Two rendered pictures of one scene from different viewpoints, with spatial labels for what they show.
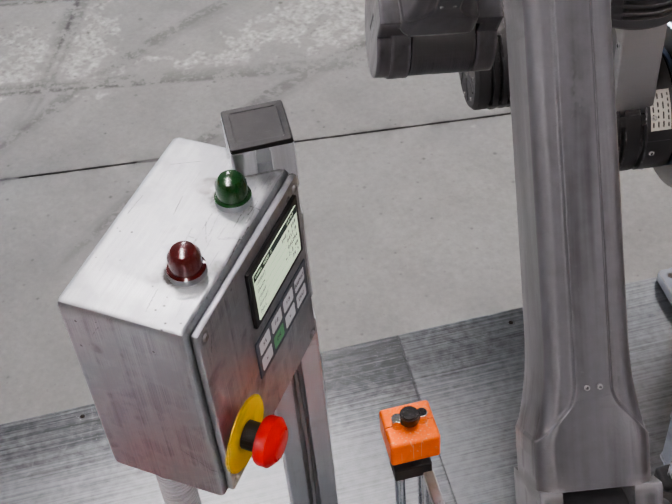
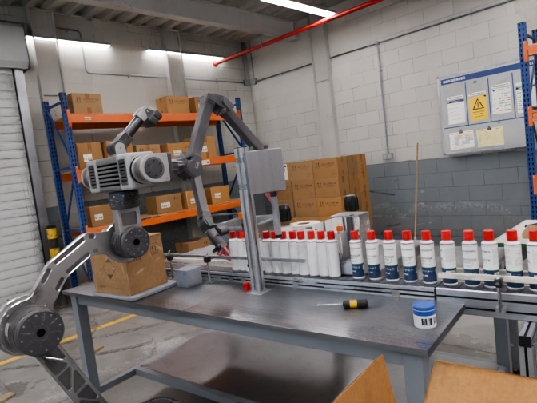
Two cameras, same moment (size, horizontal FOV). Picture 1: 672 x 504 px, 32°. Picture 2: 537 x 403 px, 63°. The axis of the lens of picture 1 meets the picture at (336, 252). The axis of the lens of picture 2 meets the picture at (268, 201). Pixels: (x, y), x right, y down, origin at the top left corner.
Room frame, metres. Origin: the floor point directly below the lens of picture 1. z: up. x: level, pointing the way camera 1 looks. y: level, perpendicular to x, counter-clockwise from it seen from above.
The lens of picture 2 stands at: (1.91, 1.59, 1.41)
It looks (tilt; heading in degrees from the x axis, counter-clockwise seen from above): 5 degrees down; 227
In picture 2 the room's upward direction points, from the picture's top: 7 degrees counter-clockwise
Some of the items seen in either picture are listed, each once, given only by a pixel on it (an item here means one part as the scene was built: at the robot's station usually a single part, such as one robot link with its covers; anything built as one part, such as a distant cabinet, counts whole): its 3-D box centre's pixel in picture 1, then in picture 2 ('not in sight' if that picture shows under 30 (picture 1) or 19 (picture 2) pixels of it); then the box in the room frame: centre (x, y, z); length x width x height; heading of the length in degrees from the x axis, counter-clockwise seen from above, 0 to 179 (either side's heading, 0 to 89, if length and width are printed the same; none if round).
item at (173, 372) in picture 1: (204, 318); (263, 171); (0.55, 0.10, 1.38); 0.17 x 0.10 x 0.19; 154
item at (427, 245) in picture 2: not in sight; (427, 257); (0.36, 0.76, 0.98); 0.05 x 0.05 x 0.20
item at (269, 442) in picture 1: (264, 439); not in sight; (0.48, 0.06, 1.33); 0.04 x 0.03 x 0.04; 154
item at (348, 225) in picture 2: not in sight; (352, 243); (0.33, 0.38, 1.01); 0.14 x 0.13 x 0.26; 99
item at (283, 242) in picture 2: not in sight; (284, 252); (0.47, 0.09, 0.98); 0.05 x 0.05 x 0.20
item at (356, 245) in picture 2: not in sight; (356, 254); (0.41, 0.46, 0.98); 0.05 x 0.05 x 0.20
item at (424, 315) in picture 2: not in sight; (424, 314); (0.63, 0.87, 0.87); 0.07 x 0.07 x 0.07
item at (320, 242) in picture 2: not in sight; (323, 253); (0.43, 0.30, 0.98); 0.05 x 0.05 x 0.20
